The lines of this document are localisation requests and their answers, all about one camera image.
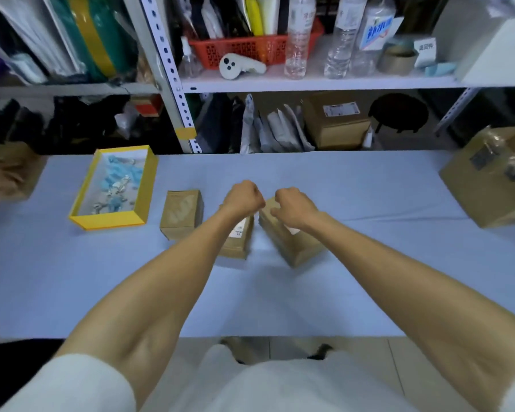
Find person's right hand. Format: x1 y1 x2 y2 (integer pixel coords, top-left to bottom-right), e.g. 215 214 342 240
270 187 323 231

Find person's left hand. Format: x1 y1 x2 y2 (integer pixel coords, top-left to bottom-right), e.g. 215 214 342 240
220 180 267 220

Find small brown cardboard box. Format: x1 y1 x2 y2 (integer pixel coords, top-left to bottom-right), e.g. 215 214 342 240
159 189 205 241
257 197 329 268

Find small brown box white label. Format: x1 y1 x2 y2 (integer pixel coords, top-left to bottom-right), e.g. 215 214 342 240
217 204 255 260

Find person's left forearm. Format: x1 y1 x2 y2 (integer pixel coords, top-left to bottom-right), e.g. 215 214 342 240
54 209 249 409

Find person's right forearm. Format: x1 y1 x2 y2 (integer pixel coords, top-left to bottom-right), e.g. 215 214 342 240
298 211 515 412

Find bundle of grey mailer bags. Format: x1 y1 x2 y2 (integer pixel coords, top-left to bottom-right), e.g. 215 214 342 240
239 94 316 154

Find sealed cardboard box white label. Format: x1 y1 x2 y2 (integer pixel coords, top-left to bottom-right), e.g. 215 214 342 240
300 91 372 150

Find white handheld controller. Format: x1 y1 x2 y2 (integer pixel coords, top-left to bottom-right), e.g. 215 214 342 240
219 52 268 80

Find small orange box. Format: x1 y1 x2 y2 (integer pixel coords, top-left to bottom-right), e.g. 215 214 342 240
131 95 164 117

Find yellow open box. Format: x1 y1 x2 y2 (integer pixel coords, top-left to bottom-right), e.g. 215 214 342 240
69 145 159 231

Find white metal shelf rack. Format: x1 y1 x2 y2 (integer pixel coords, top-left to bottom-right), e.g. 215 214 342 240
0 0 515 155

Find red plastic basket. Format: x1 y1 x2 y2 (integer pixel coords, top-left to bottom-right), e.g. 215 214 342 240
187 18 325 70

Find person's dark shoe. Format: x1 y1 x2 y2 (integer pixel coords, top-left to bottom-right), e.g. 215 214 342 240
307 344 337 361

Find small clear spray bottle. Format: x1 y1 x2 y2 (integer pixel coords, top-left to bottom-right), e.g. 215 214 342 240
178 36 203 80

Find black round stool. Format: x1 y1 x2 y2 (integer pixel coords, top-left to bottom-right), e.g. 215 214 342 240
368 93 430 134

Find clear plastic water bottle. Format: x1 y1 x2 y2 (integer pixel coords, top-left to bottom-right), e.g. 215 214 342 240
324 0 368 80
284 0 317 80

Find person's white shirt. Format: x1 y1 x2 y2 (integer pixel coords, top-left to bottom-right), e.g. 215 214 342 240
0 344 515 412

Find row of packets in basket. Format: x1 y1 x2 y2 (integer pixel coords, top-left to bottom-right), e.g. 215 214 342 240
188 0 290 40

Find brown tape roll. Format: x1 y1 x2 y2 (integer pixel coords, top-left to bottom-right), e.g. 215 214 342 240
378 45 419 76

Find clear bottle blue label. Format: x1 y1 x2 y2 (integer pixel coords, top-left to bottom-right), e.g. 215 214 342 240
350 0 397 78

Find large open cardboard box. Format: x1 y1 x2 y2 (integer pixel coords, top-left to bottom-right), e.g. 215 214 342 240
439 125 515 229

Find light blue packet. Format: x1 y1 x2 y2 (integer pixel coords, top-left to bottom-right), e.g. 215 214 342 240
424 61 457 78

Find small white card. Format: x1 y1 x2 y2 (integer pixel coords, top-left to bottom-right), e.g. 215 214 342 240
413 37 438 68

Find pile of black bags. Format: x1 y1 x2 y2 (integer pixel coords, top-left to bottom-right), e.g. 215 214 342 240
0 95 131 152

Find green and yellow rolls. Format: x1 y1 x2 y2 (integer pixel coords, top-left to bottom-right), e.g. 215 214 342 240
49 0 139 80

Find large white box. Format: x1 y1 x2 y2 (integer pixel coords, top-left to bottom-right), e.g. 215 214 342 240
429 0 515 87

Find stack of white sheets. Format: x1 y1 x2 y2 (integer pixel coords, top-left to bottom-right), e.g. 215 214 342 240
0 0 76 84

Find pile of blue keychains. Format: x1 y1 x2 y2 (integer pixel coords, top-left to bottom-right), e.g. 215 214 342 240
92 153 139 214

